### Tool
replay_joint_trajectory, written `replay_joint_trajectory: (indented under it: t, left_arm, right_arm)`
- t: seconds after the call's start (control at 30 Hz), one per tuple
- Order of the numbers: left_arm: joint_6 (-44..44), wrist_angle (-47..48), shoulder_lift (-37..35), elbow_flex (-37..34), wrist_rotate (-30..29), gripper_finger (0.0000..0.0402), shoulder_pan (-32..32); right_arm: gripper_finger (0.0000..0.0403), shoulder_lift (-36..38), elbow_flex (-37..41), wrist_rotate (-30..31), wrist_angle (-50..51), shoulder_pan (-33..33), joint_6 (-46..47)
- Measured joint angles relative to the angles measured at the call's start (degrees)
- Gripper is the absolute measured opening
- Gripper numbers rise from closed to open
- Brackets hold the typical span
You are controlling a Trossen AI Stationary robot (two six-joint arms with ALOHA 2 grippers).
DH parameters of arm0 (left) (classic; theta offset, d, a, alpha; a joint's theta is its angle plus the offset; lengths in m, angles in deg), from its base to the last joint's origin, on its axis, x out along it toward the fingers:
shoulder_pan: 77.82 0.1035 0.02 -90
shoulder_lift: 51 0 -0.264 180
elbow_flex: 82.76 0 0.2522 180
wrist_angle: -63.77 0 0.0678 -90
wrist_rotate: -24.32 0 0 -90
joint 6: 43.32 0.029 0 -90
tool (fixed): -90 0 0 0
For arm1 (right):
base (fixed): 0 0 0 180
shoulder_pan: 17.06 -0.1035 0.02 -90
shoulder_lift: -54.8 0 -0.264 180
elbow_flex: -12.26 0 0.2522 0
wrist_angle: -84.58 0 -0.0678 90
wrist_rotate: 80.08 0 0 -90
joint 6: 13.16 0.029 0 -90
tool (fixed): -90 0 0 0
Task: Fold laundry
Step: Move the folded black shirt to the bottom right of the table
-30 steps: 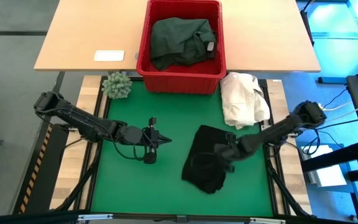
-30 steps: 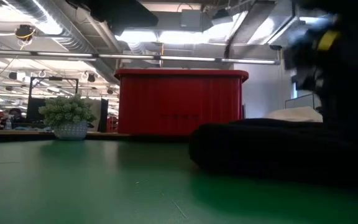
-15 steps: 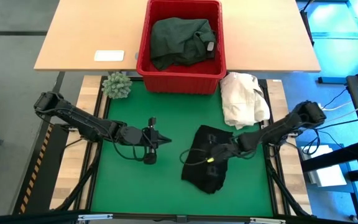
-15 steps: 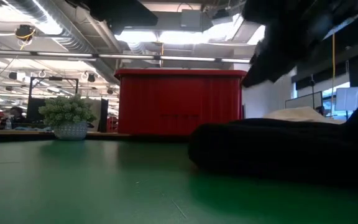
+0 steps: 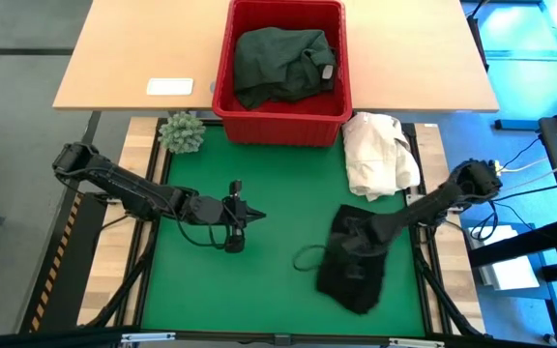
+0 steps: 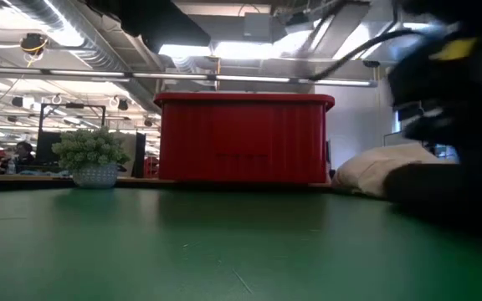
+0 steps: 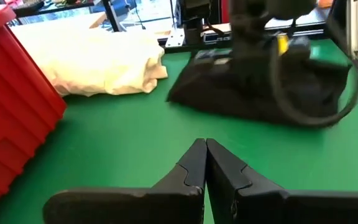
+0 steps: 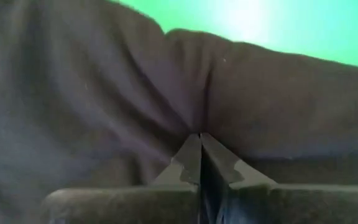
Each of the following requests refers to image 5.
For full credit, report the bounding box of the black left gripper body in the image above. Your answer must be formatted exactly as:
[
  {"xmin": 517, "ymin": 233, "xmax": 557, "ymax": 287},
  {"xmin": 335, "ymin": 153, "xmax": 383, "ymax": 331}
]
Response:
[{"xmin": 189, "ymin": 195, "xmax": 250, "ymax": 228}]

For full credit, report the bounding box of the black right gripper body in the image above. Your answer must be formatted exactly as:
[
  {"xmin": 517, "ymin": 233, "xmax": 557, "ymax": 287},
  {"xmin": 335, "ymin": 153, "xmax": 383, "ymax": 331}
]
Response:
[{"xmin": 331, "ymin": 217, "xmax": 389, "ymax": 260}]

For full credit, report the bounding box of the black garment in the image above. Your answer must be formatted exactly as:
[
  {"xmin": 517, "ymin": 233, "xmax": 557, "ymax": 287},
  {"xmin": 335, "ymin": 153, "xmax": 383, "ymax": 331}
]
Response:
[{"xmin": 315, "ymin": 204, "xmax": 390, "ymax": 315}]

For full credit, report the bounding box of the red plastic bin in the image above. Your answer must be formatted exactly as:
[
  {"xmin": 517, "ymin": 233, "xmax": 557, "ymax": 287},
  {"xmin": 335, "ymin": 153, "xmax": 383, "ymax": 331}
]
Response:
[{"xmin": 211, "ymin": 0, "xmax": 354, "ymax": 148}]

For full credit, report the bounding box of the dark green garment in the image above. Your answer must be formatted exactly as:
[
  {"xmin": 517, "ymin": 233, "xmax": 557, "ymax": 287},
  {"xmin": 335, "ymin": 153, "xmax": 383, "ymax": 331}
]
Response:
[{"xmin": 233, "ymin": 27, "xmax": 337, "ymax": 110}]

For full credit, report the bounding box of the artificial green potted plant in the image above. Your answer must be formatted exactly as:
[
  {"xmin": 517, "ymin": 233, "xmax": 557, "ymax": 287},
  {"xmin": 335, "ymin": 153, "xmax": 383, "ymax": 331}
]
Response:
[{"xmin": 157, "ymin": 110, "xmax": 207, "ymax": 155}]

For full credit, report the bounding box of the cream garment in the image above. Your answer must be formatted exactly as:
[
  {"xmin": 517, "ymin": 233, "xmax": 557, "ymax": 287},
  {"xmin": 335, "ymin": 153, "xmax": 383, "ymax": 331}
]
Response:
[{"xmin": 341, "ymin": 111, "xmax": 423, "ymax": 202}]

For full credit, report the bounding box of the wooden side board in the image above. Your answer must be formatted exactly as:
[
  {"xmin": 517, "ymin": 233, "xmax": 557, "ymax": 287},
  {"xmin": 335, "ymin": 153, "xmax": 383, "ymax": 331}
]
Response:
[
  {"xmin": 77, "ymin": 115, "xmax": 168, "ymax": 328},
  {"xmin": 413, "ymin": 123, "xmax": 485, "ymax": 334}
]

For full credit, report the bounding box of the white rectangular pad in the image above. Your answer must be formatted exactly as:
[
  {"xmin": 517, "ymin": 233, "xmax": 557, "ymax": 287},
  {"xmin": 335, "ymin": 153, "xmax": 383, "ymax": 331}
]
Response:
[{"xmin": 145, "ymin": 77, "xmax": 195, "ymax": 97}]

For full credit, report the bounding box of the white box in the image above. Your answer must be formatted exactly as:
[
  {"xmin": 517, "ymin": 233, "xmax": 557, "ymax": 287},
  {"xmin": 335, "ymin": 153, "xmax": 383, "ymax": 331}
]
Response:
[{"xmin": 471, "ymin": 224, "xmax": 541, "ymax": 291}]

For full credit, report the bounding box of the black hazard-striped plate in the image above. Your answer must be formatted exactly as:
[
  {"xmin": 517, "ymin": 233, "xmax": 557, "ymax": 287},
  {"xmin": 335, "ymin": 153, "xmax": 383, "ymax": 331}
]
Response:
[{"xmin": 19, "ymin": 192, "xmax": 101, "ymax": 334}]

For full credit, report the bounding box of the light wooden desk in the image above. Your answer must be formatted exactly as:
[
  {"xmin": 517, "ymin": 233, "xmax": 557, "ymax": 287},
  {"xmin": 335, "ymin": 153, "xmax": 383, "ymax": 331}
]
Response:
[{"xmin": 51, "ymin": 0, "xmax": 501, "ymax": 113}]

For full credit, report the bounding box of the black desk foot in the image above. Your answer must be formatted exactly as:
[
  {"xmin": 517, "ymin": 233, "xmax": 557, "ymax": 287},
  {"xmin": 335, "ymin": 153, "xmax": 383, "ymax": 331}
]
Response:
[{"xmin": 494, "ymin": 118, "xmax": 541, "ymax": 132}]

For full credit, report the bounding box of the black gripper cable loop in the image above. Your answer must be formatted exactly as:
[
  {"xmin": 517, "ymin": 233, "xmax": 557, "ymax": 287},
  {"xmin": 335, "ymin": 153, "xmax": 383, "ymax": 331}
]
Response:
[{"xmin": 292, "ymin": 245, "xmax": 331, "ymax": 272}]

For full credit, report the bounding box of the black table frame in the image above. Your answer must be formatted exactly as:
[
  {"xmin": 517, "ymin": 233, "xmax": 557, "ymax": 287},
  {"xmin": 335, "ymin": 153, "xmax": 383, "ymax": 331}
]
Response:
[{"xmin": 84, "ymin": 115, "xmax": 485, "ymax": 348}]

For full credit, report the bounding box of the silver frame bracket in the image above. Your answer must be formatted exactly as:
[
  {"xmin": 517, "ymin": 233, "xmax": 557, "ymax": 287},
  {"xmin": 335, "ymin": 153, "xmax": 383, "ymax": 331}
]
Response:
[
  {"xmin": 120, "ymin": 332, "xmax": 177, "ymax": 344},
  {"xmin": 388, "ymin": 337, "xmax": 445, "ymax": 348}
]

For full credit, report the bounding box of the yellow floor cable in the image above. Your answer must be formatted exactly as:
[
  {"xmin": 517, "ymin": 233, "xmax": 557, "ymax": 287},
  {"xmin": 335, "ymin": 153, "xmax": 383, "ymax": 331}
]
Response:
[{"xmin": 493, "ymin": 161, "xmax": 550, "ymax": 174}]

